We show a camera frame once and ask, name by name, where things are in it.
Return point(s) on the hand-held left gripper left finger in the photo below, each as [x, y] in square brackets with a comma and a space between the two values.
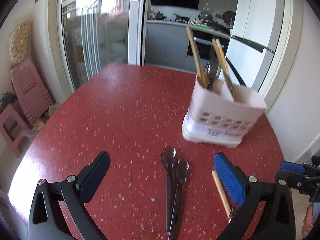
[98, 170]

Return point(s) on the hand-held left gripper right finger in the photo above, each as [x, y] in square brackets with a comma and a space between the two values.
[228, 177]

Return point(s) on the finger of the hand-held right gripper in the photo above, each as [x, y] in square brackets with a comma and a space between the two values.
[287, 180]
[291, 167]

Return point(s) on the plain wooden chopstick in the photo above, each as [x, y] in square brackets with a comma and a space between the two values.
[220, 190]
[203, 80]
[218, 55]
[193, 50]

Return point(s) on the dark translucent plastic spoon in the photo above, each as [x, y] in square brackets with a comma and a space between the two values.
[169, 157]
[212, 70]
[233, 212]
[183, 170]

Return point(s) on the beige plastic utensil holder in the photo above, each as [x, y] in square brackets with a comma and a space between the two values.
[225, 115]

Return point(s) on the person's right hand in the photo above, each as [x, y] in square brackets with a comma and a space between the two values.
[308, 221]

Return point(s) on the clear plastic bag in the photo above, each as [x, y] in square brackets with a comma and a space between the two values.
[40, 123]

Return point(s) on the single pink plastic stool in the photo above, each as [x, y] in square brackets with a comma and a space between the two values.
[13, 130]

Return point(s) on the stack of pink stools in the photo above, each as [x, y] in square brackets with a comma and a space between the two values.
[30, 90]

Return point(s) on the black plastic bag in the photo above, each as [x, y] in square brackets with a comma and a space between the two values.
[7, 100]

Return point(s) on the black built-in oven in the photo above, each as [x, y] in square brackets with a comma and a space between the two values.
[207, 48]

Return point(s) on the sliding glass door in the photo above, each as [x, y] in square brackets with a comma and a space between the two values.
[100, 30]

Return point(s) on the grey lower kitchen cabinet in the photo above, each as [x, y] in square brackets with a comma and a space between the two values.
[165, 42]

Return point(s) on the bag of pale balls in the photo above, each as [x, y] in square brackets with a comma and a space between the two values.
[21, 42]

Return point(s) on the white refrigerator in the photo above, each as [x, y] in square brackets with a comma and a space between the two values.
[255, 17]

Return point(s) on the small desk fan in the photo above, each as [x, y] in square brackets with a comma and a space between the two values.
[205, 17]
[228, 18]

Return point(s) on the metal cooking pot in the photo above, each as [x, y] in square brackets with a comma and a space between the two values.
[158, 15]

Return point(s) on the black frying pan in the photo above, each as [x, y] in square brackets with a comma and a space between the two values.
[181, 18]

